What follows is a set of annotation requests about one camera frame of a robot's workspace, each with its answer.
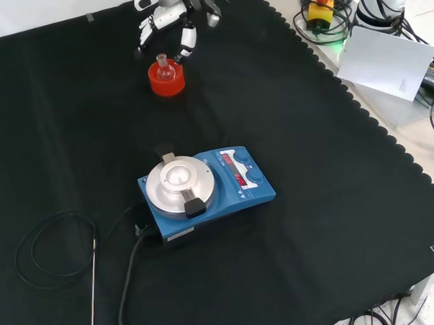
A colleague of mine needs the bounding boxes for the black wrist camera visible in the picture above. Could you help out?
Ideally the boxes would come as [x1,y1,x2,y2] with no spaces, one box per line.
[194,0,230,29]

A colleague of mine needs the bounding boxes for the clear glass round-bottom flask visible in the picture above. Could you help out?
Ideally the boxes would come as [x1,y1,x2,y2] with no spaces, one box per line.
[155,52,177,83]

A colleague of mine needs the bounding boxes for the orange flask support ring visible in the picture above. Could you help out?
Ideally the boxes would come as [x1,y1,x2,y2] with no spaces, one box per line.
[146,58,187,98]

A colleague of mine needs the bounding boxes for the pale board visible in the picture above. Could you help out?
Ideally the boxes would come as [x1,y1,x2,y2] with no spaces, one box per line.
[335,24,434,104]

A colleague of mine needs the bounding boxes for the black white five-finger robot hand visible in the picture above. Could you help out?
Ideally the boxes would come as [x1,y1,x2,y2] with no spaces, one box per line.
[131,0,200,65]

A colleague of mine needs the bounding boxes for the yellow stop button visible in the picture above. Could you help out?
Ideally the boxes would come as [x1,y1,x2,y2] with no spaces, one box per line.
[304,0,336,33]

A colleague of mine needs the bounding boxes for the black bench cloth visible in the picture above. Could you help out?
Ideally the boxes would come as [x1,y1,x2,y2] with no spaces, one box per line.
[0,0,434,325]

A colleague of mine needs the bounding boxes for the blue base heater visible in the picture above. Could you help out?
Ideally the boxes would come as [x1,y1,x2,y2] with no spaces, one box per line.
[133,141,278,250]

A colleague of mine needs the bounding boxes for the steel temperature probe black cable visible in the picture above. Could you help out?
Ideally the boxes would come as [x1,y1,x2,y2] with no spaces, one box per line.
[12,206,101,325]

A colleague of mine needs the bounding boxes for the black heater power cable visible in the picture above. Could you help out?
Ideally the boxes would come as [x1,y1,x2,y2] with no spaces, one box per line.
[117,221,165,325]

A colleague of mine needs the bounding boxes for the aluminium heating block black handles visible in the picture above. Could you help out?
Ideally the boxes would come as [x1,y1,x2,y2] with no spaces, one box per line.
[150,141,210,220]

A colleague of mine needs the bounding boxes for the green cable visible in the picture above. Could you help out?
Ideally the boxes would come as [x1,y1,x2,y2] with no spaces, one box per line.
[291,6,351,47]

